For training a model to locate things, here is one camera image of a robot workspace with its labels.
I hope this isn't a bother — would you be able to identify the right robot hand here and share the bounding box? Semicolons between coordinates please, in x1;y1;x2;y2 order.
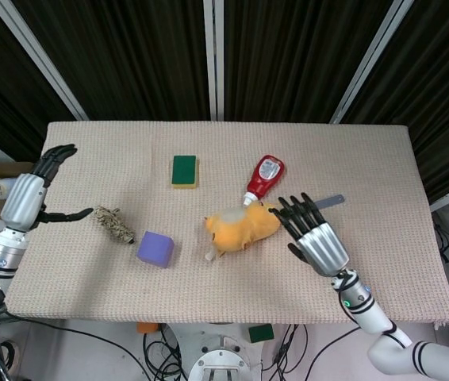
269;192;350;278

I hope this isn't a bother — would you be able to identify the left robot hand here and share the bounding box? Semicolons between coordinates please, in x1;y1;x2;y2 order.
0;144;94;232

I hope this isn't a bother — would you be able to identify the yellow plush toy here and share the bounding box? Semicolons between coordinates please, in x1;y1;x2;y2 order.
203;200;282;262

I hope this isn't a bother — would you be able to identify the robot base column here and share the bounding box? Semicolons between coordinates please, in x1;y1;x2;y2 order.
176;323;265;381

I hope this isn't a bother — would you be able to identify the red ketchup bottle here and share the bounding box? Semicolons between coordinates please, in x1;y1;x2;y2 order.
242;155;287;206

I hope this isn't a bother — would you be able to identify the beige woven tablecloth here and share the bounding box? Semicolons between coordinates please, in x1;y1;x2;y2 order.
5;121;449;329

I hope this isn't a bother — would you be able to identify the green sponge under table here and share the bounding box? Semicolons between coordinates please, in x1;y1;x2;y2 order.
248;323;275;344

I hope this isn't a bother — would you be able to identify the purple foam cube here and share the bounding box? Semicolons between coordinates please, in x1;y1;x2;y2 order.
136;231;175;269

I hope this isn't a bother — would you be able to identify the green yellow sponge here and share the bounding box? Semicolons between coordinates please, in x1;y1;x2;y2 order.
170;155;201;190

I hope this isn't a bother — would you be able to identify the black handled knife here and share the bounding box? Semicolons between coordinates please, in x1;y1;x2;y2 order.
313;194;347;210

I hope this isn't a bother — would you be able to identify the black cable on floor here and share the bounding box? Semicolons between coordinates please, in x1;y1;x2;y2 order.
0;311;188;381
311;325;363;381

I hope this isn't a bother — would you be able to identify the white aluminium frame post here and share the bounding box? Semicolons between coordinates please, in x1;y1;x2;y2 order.
202;0;225;122
0;0;90;121
329;0;416;125

